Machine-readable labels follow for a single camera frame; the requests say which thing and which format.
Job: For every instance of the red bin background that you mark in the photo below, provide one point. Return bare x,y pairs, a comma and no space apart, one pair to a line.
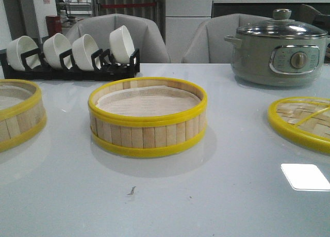
53,25

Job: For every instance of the grey chair left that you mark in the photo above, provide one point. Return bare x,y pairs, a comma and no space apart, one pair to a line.
144,33

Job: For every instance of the steamer liner paper center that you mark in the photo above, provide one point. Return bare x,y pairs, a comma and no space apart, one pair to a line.
148,101

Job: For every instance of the white bowl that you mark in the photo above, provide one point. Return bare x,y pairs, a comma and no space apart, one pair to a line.
82,49
121,44
16,47
53,47

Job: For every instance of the steamer liner paper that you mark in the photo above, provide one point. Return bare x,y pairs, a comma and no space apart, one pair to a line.
148,101
12,95

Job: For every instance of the grey chair right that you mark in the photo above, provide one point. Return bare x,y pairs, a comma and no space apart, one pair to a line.
208,45

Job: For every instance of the white bowl right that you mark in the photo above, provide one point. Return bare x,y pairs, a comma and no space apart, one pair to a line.
121,44

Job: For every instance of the white cabinet background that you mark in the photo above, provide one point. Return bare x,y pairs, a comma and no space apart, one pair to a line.
182,18

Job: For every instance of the bamboo steamer tray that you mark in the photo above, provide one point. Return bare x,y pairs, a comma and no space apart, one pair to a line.
23,121
154,136

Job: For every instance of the grey chair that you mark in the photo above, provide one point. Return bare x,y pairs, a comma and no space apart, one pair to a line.
144,33
208,45

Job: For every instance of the black bowl rack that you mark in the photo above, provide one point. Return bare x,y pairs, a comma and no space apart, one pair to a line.
104,65

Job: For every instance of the glass pot lid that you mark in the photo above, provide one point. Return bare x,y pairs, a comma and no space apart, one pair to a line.
282,26

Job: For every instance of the bamboo steamer lid yellow rim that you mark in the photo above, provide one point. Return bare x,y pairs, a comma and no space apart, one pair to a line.
302,120

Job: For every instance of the white bowl far left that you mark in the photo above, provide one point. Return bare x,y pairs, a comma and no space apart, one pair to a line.
16,47

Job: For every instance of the green electric cooking pot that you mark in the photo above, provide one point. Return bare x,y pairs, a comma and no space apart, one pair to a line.
277,61

